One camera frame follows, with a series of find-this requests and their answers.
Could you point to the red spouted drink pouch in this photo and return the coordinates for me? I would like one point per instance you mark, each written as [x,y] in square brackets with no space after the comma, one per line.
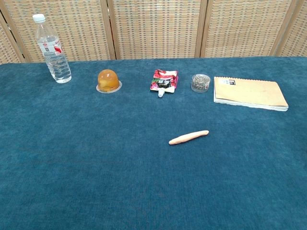
[164,81]

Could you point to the clear box of paper clips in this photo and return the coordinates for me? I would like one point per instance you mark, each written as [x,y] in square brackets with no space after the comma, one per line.
[200,83]

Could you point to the brown bun in cup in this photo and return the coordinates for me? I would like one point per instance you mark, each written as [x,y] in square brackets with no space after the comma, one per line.
[108,80]

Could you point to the blue table cloth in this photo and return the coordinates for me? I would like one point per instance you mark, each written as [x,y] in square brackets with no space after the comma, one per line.
[96,167]

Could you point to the woven wooden folding screen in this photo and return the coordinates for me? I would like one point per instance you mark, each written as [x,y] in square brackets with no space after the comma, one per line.
[156,28]

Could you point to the kraft cover spiral notebook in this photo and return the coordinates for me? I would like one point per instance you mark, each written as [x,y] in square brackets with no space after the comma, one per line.
[249,92]

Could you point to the clear plastic water bottle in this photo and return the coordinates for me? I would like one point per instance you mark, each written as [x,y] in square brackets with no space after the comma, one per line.
[55,62]

